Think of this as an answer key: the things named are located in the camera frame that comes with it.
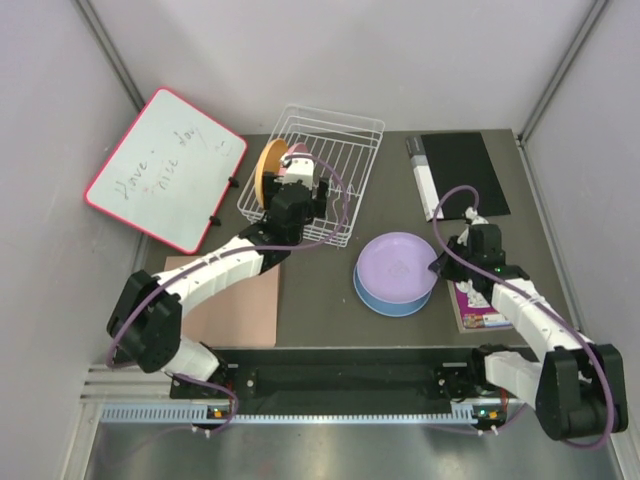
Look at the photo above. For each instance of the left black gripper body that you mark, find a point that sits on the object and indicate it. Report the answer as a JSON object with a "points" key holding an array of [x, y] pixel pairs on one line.
{"points": [[316, 205]]}

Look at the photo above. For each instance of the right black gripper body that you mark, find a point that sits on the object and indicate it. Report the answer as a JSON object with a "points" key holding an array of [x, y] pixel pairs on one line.
{"points": [[453, 270]]}

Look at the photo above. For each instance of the orange plate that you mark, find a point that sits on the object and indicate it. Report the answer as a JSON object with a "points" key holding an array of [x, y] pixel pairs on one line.
{"points": [[268, 162]]}

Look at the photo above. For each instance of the purple plate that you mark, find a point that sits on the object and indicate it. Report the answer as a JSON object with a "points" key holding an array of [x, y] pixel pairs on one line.
{"points": [[395, 267]]}

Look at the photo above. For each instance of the blue plate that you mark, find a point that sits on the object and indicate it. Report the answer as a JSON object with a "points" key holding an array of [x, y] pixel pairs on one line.
{"points": [[387, 308]]}

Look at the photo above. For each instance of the pink plate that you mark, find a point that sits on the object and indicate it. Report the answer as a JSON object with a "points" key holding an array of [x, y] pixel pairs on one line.
{"points": [[297, 148]]}

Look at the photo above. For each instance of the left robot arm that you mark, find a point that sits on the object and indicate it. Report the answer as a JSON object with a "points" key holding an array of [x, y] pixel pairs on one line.
{"points": [[147, 320]]}

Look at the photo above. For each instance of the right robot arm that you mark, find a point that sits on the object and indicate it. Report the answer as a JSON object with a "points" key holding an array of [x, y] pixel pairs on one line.
{"points": [[575, 386]]}

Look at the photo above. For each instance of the purple booklet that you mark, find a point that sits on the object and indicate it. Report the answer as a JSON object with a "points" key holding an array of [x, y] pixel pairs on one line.
{"points": [[473, 314]]}

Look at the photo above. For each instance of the black clip file folder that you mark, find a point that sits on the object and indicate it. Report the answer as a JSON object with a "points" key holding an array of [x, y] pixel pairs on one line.
{"points": [[443, 161]]}

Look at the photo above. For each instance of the brown cardboard sheet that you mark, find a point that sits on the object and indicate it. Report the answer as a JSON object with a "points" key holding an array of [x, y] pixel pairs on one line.
{"points": [[224, 305]]}

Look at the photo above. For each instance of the pink framed whiteboard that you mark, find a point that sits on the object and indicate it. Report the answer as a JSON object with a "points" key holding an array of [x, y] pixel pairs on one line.
{"points": [[170, 172]]}

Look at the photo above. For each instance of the white wire dish rack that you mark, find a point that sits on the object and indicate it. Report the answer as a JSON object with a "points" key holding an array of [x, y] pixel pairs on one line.
{"points": [[348, 143]]}

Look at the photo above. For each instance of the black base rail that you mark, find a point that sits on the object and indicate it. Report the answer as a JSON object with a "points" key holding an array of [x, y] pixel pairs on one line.
{"points": [[348, 380]]}

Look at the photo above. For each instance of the aluminium frame post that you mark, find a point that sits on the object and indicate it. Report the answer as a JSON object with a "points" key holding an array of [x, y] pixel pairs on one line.
{"points": [[594, 13], [107, 46]]}

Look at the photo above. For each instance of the grey cable duct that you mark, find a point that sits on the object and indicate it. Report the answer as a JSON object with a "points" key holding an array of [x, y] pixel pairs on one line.
{"points": [[459, 414]]}

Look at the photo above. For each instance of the left aluminium frame post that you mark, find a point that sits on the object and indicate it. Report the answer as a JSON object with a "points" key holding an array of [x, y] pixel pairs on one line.
{"points": [[107, 46]]}

